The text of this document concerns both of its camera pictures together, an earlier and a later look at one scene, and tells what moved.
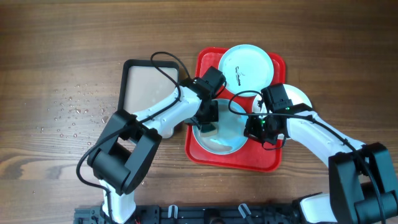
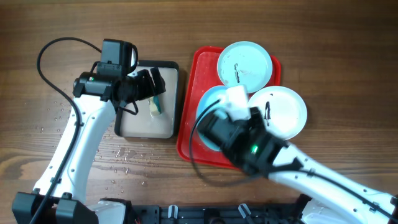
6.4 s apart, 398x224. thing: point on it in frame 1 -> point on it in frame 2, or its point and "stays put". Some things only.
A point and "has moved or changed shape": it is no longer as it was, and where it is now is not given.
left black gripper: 212,116 -> 147,88
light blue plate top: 247,67 stays put
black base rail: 295,213 stays put
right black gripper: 250,131 -> 255,117
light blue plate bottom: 231,137 has moved or changed shape
